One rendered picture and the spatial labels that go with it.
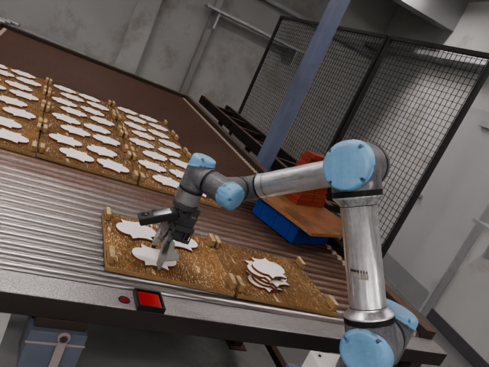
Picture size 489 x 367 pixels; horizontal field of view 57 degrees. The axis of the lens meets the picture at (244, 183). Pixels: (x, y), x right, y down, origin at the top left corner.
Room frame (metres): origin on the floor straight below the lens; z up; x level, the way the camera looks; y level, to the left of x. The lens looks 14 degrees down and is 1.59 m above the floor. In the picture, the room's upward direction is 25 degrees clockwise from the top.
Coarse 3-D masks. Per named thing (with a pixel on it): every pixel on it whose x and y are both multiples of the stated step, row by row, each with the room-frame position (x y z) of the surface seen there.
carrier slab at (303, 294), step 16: (224, 256) 1.51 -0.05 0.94; (240, 256) 1.57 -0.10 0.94; (256, 256) 1.64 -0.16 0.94; (272, 256) 1.71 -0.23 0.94; (240, 272) 1.44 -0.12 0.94; (288, 272) 1.63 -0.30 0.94; (304, 272) 1.70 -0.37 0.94; (256, 288) 1.38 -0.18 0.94; (288, 288) 1.49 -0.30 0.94; (304, 288) 1.55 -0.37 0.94; (272, 304) 1.35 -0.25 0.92; (288, 304) 1.38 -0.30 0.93; (304, 304) 1.43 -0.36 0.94; (320, 304) 1.48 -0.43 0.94
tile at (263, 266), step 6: (252, 258) 1.49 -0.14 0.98; (252, 264) 1.44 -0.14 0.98; (258, 264) 1.46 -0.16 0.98; (264, 264) 1.48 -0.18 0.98; (270, 264) 1.50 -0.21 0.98; (276, 264) 1.53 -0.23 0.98; (258, 270) 1.41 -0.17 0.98; (264, 270) 1.43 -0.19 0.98; (270, 270) 1.46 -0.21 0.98; (276, 270) 1.48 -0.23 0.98; (282, 270) 1.50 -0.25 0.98; (270, 276) 1.42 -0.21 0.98; (276, 276) 1.43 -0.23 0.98; (282, 276) 1.46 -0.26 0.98
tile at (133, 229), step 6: (126, 222) 1.40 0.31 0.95; (132, 222) 1.42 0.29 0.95; (138, 222) 1.44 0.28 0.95; (120, 228) 1.34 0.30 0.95; (126, 228) 1.36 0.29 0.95; (132, 228) 1.38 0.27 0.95; (138, 228) 1.40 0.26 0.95; (144, 228) 1.42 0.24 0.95; (150, 228) 1.44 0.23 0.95; (126, 234) 1.33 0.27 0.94; (132, 234) 1.34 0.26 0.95; (138, 234) 1.35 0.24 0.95; (144, 234) 1.37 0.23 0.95; (150, 234) 1.39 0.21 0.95; (150, 240) 1.36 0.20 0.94
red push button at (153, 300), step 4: (140, 292) 1.08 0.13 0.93; (144, 292) 1.08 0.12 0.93; (140, 296) 1.06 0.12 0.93; (144, 296) 1.06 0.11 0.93; (148, 296) 1.07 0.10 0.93; (152, 296) 1.08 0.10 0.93; (156, 296) 1.09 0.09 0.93; (140, 300) 1.04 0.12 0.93; (144, 300) 1.05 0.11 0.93; (148, 300) 1.06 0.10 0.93; (152, 300) 1.06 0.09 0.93; (156, 300) 1.07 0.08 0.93; (144, 304) 1.03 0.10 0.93; (148, 304) 1.04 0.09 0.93; (152, 304) 1.05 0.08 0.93; (156, 304) 1.05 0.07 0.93; (160, 304) 1.06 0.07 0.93
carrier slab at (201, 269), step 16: (112, 224) 1.36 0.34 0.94; (112, 240) 1.26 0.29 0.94; (128, 240) 1.30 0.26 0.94; (144, 240) 1.35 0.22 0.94; (128, 256) 1.21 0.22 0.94; (192, 256) 1.40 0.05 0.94; (208, 256) 1.45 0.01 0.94; (128, 272) 1.14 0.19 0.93; (144, 272) 1.17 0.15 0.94; (160, 272) 1.20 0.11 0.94; (176, 272) 1.25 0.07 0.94; (192, 272) 1.29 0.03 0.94; (208, 272) 1.34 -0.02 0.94; (224, 272) 1.39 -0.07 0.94; (208, 288) 1.25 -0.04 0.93; (224, 288) 1.28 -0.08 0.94
